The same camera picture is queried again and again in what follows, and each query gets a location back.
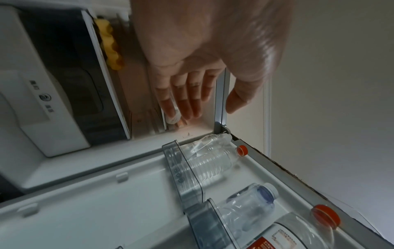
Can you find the large red-labelled bottle orange cap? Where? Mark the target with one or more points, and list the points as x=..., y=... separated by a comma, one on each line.
x=295, y=231

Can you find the white fridge control housing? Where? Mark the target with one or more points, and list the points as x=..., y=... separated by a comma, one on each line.
x=34, y=102

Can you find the yellow bumpy plastic tray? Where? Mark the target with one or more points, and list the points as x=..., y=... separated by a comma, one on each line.
x=110, y=41

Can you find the dark translucent fridge drawer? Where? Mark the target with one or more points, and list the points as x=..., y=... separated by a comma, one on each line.
x=70, y=80

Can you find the small white plastic bottle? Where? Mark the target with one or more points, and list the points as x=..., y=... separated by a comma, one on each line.
x=174, y=118

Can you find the ribbed clear bottle orange cap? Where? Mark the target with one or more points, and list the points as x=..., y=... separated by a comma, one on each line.
x=212, y=165

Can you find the white refrigerator door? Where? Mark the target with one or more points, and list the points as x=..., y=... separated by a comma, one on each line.
x=92, y=206

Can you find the person's left hand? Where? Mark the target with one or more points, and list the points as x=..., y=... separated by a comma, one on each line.
x=209, y=36

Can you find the clear bottle with white cap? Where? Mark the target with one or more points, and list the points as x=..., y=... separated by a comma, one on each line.
x=246, y=209

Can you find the clear door bin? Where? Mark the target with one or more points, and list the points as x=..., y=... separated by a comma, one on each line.
x=180, y=170
x=206, y=226

